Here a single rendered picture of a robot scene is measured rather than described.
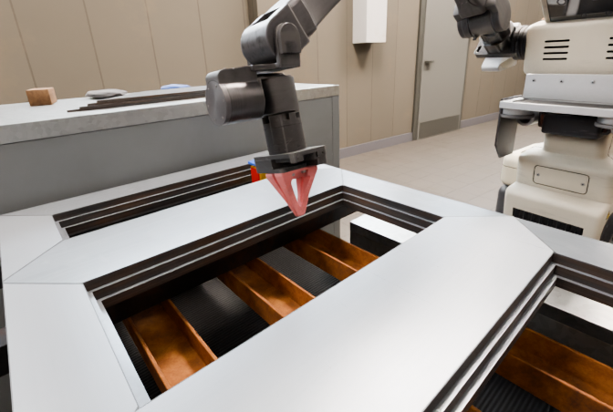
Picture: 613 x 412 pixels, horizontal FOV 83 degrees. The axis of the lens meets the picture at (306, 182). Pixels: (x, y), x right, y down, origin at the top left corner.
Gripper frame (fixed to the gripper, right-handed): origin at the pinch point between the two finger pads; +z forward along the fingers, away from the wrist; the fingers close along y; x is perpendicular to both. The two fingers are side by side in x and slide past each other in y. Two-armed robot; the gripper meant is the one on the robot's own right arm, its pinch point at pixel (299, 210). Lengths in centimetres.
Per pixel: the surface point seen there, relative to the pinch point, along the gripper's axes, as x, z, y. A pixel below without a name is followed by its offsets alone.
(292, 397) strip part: -16.3, 12.3, 15.8
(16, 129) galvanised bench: -30, -23, -59
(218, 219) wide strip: -3.2, 2.6, -23.6
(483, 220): 32.4, 10.9, 12.0
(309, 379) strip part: -13.8, 12.2, 15.4
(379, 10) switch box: 291, -117, -195
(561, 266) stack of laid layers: 28.3, 15.8, 25.0
